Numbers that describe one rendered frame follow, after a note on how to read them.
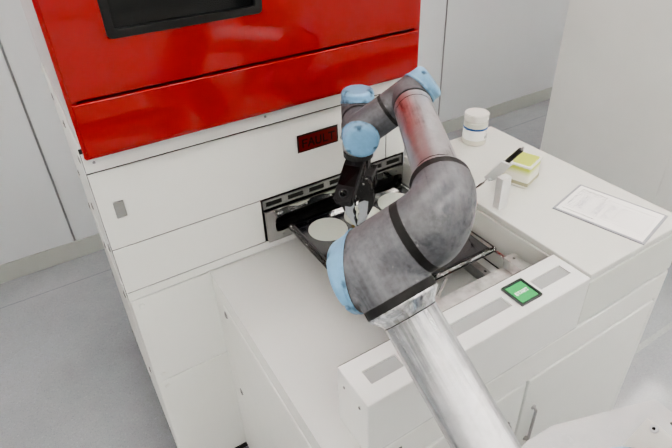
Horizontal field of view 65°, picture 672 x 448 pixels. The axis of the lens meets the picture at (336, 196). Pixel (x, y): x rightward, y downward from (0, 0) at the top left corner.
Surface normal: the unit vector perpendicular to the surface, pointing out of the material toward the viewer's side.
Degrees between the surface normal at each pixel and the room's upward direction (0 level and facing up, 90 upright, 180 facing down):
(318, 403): 0
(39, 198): 90
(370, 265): 59
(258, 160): 90
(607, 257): 0
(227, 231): 90
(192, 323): 90
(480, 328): 0
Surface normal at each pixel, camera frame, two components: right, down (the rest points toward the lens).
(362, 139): 0.00, 0.54
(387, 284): -0.15, -0.16
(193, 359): 0.52, 0.44
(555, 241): -0.04, -0.84
